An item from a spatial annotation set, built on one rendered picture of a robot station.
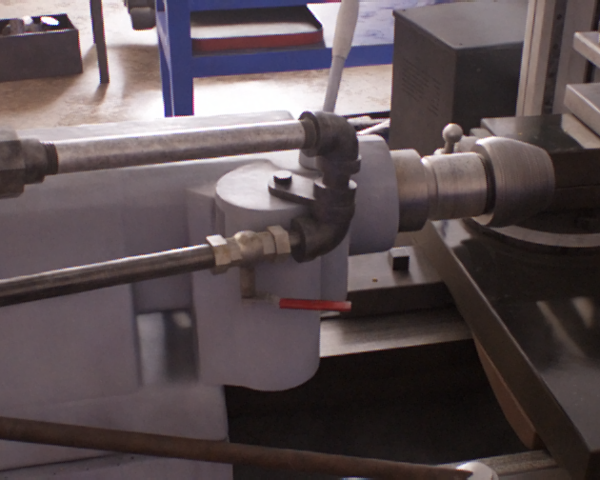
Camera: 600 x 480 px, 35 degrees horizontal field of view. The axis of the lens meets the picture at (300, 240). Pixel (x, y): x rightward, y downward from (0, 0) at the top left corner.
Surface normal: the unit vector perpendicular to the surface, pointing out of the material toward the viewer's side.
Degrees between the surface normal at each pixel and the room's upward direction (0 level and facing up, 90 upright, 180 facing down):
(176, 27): 90
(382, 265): 0
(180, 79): 90
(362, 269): 0
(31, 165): 81
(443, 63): 90
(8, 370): 66
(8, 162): 56
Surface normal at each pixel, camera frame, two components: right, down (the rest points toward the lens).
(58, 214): 0.20, 0.34
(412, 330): 0.00, -0.88
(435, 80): -0.94, 0.17
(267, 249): 0.43, 0.07
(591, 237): 0.12, -0.19
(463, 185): 0.18, 0.05
